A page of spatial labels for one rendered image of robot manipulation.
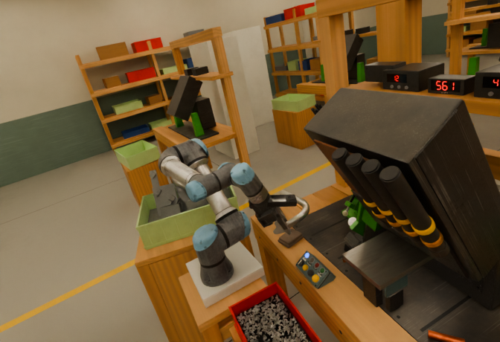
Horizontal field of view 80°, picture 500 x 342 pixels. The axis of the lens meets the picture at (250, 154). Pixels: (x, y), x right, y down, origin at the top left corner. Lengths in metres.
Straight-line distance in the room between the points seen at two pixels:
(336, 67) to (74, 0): 6.82
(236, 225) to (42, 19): 6.98
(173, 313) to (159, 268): 0.36
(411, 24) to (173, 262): 1.67
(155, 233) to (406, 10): 1.67
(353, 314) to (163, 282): 1.19
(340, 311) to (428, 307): 0.29
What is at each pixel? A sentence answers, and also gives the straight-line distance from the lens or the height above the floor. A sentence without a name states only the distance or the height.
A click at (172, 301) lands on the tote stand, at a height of 0.43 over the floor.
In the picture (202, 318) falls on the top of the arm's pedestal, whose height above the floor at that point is 0.85.
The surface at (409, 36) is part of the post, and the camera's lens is 1.36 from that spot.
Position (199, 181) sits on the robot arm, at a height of 1.41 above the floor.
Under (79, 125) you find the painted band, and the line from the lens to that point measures 7.82.
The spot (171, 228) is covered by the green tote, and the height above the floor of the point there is 0.88.
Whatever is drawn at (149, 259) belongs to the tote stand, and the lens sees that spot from 1.90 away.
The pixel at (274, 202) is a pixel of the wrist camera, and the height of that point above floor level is 1.26.
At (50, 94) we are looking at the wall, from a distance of 7.77.
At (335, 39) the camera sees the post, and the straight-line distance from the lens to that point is 1.67.
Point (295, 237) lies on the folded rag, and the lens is 1.47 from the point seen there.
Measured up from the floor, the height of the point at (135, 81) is 1.44.
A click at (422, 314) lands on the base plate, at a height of 0.90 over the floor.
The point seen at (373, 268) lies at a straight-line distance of 1.02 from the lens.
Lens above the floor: 1.84
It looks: 21 degrees down
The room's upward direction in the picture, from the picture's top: 13 degrees counter-clockwise
